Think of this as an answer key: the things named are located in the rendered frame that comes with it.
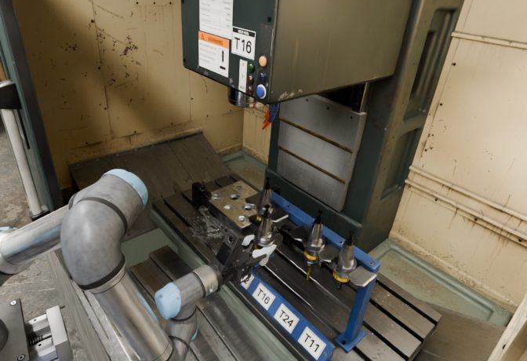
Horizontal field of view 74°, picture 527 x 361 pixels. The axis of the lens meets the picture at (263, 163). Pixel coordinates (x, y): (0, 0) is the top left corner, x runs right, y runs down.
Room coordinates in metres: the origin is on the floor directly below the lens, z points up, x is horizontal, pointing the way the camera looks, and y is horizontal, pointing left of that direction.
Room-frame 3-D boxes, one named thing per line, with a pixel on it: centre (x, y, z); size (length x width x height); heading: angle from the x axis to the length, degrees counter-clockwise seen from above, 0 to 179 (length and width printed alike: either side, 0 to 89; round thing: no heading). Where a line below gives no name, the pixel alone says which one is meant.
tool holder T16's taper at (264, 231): (0.81, -0.02, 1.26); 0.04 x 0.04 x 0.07
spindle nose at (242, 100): (1.27, 0.08, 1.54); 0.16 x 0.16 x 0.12
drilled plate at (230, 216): (1.30, 0.09, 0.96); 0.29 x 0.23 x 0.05; 44
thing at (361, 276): (0.69, -0.29, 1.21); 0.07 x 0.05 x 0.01; 134
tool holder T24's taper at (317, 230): (0.81, -0.17, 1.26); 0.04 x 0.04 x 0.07
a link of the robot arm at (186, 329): (0.60, 0.18, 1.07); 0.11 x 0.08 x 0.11; 177
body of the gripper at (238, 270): (0.72, 0.07, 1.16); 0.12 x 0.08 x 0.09; 134
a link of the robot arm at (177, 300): (0.61, 0.19, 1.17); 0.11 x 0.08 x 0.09; 134
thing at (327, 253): (0.77, -0.21, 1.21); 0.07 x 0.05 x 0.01; 134
